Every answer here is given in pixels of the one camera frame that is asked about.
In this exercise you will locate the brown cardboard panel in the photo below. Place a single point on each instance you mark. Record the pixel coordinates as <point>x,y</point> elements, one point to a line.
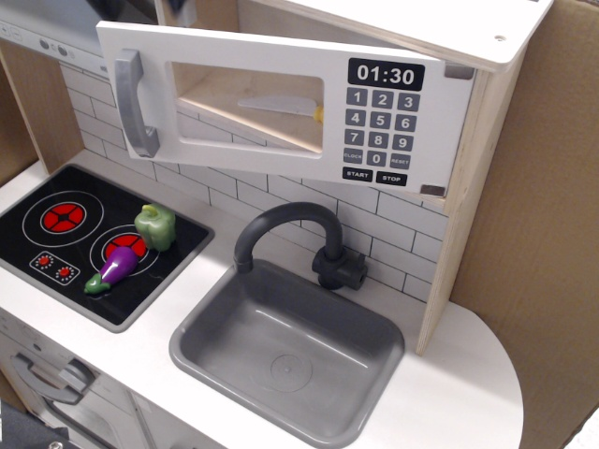
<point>530,268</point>

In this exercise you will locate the black toy stove top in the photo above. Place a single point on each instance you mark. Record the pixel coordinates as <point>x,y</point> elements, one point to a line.
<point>62,233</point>

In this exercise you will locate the white toy oven door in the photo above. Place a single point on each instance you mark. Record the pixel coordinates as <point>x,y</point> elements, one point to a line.
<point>104,418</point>

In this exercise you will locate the grey toy knife yellow handle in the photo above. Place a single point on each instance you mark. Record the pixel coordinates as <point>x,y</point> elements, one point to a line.
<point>289,104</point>

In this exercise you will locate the grey oven door handle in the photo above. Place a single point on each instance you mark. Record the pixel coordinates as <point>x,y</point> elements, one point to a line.
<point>67,385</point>

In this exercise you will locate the dark grey toy faucet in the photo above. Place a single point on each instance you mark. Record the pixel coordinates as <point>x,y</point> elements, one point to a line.
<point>312,227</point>

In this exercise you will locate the grey plastic sink basin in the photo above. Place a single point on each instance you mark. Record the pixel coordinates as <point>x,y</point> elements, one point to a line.
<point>306,359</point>

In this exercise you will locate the green toy bell pepper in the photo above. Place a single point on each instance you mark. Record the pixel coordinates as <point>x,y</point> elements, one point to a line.
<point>156,226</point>

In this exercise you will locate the white range hood panel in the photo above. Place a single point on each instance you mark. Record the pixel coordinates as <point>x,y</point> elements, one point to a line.
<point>66,29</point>

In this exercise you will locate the wooden microwave cabinet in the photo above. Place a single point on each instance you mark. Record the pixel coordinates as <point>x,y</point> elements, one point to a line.
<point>491,36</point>

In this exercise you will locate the grey microwave door handle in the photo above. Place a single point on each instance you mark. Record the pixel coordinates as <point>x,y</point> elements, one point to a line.
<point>143,139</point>

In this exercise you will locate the purple toy eggplant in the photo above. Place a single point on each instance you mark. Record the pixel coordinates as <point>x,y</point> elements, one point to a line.
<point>120,264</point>

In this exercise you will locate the white toy microwave door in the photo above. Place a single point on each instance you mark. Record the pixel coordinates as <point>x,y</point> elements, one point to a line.
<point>379,117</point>

